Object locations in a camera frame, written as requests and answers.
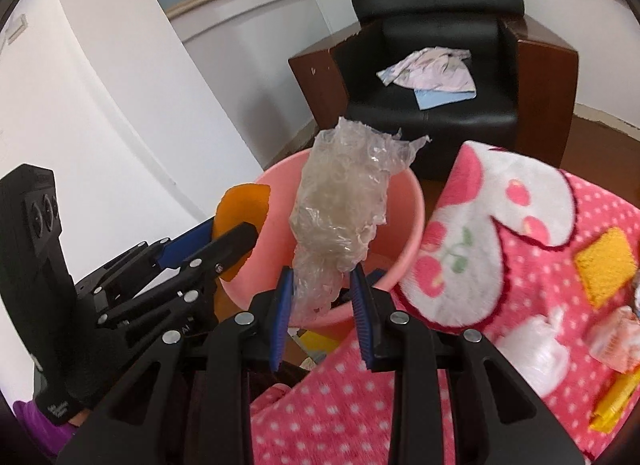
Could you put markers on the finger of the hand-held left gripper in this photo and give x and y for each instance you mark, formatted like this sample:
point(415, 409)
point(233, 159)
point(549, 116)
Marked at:
point(185, 245)
point(230, 247)

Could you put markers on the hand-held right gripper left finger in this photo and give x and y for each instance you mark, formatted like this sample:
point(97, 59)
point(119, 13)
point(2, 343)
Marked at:
point(282, 317)

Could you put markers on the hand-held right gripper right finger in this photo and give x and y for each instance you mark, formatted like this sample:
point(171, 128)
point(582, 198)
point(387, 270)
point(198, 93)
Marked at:
point(361, 317)

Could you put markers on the orange fruit peel piece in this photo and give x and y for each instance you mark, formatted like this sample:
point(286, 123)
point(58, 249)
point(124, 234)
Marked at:
point(240, 205)

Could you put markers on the pink plastic basin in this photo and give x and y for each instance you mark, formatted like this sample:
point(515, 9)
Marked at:
point(400, 225)

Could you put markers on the clear plastic wrap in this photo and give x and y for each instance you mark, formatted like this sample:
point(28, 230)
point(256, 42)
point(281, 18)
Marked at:
point(340, 205)

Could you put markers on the slice of bread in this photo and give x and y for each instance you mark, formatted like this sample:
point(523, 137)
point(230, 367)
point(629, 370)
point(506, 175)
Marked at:
point(605, 267)

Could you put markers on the white wrapper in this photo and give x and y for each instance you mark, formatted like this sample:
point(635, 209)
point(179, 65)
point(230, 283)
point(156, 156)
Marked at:
point(615, 340)

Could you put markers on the person's left forearm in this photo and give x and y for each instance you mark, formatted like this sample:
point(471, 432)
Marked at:
point(35, 420)

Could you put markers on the person's left hand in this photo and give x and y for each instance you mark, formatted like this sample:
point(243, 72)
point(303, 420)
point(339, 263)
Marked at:
point(82, 370)

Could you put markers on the yellow flat object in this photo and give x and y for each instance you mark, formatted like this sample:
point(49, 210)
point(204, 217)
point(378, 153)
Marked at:
point(320, 345)

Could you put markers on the pink polka dot blanket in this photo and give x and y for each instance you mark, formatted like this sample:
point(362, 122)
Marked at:
point(325, 410)

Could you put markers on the white plastic bag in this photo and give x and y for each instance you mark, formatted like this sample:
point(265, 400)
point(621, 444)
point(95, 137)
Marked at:
point(537, 350)

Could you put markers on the light blue paper sheet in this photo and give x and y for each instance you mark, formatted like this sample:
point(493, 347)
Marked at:
point(435, 99)

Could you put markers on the pale floral cloth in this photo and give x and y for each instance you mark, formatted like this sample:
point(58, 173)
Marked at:
point(435, 72)

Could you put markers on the yellow plastic package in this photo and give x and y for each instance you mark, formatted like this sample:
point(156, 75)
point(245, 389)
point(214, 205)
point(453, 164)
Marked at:
point(612, 405)

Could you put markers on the black leather armchair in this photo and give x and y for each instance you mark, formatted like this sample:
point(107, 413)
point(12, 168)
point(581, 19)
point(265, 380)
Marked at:
point(440, 10)

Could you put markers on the white wall switch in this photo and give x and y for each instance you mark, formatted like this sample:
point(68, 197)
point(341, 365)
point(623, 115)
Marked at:
point(15, 29)

